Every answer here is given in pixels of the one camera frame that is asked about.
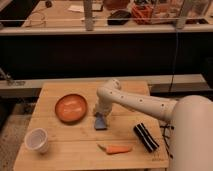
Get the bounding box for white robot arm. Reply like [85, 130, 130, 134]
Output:
[94, 79, 213, 171]

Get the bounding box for orange ceramic bowl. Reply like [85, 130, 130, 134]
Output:
[55, 94, 87, 123]

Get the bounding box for orange toy carrot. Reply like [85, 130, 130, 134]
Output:
[98, 145, 132, 155]

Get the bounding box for black white striped cloth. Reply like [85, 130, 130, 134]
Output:
[133, 123, 159, 153]

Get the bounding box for white paper cup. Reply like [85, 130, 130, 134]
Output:
[24, 128, 49, 154]

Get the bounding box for black object on bench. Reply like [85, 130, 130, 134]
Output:
[107, 10, 131, 25]

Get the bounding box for orange plastic crate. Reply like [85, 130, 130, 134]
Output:
[131, 5, 153, 25]

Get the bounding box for white paper sheet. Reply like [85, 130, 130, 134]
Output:
[68, 5, 84, 13]

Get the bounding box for black floor cables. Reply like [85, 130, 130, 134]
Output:
[159, 122, 174, 158]

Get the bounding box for grey metal post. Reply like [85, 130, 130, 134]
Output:
[83, 0, 93, 31]
[176, 0, 193, 29]

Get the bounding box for grey metal post right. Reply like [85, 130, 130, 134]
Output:
[176, 0, 193, 29]

